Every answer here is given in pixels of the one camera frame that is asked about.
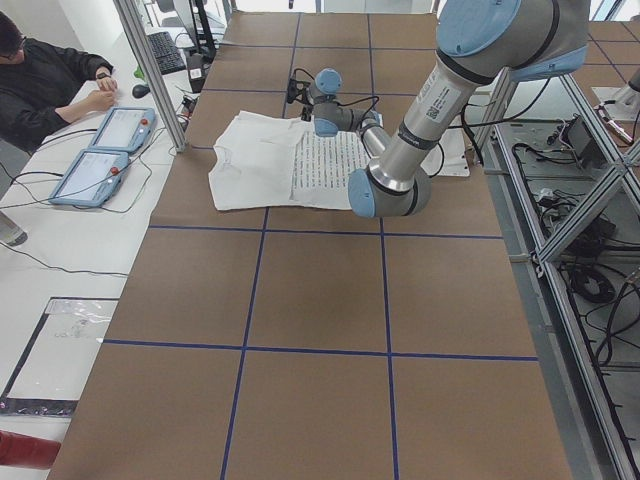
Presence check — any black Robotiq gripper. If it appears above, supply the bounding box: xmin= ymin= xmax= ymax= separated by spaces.
xmin=300 ymin=104 xmax=314 ymax=122

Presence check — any white printed long-sleeve shirt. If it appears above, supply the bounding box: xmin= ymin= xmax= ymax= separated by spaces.
xmin=209 ymin=111 xmax=369 ymax=211

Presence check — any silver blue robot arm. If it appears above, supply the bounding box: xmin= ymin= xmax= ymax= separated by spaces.
xmin=287 ymin=0 xmax=590 ymax=218

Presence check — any upper orange black terminal board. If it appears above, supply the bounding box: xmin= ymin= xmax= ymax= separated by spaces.
xmin=181 ymin=95 xmax=198 ymax=117

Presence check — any black computer box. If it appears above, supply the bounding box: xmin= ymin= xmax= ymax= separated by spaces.
xmin=186 ymin=52 xmax=211 ymax=93

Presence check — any black keyboard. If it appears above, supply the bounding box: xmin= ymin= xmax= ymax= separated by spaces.
xmin=147 ymin=31 xmax=186 ymax=75

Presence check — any black computer mouse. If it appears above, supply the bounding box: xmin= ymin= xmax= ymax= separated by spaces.
xmin=131 ymin=84 xmax=150 ymax=99

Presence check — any upper blue teach pendant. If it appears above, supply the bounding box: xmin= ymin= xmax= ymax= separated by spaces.
xmin=89 ymin=107 xmax=156 ymax=154

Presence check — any blue teach pendant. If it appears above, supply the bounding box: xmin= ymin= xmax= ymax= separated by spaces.
xmin=89 ymin=107 xmax=156 ymax=154
xmin=48 ymin=149 xmax=130 ymax=208

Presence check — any lower blue teach pendant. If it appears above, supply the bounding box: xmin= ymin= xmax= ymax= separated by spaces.
xmin=48 ymin=149 xmax=130 ymax=208

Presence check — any person in black jacket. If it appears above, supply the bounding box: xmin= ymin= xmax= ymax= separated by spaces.
xmin=1 ymin=14 xmax=118 ymax=154

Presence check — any grey controller box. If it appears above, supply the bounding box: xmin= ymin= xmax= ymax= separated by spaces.
xmin=560 ymin=115 xmax=605 ymax=168

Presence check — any clear plastic water bottle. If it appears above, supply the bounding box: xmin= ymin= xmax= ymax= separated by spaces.
xmin=0 ymin=212 xmax=28 ymax=246

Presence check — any clear plastic sheet black-edged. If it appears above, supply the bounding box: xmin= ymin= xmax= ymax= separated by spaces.
xmin=1 ymin=297 xmax=118 ymax=418

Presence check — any red fire extinguisher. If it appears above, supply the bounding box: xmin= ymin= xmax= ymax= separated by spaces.
xmin=1 ymin=430 xmax=61 ymax=470

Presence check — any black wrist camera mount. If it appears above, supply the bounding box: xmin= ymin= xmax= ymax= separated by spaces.
xmin=286 ymin=67 xmax=315 ymax=105

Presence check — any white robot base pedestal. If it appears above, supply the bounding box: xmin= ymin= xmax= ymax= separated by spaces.
xmin=425 ymin=129 xmax=470 ymax=177

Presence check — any aluminium frame post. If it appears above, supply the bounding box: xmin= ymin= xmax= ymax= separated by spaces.
xmin=113 ymin=0 xmax=186 ymax=153

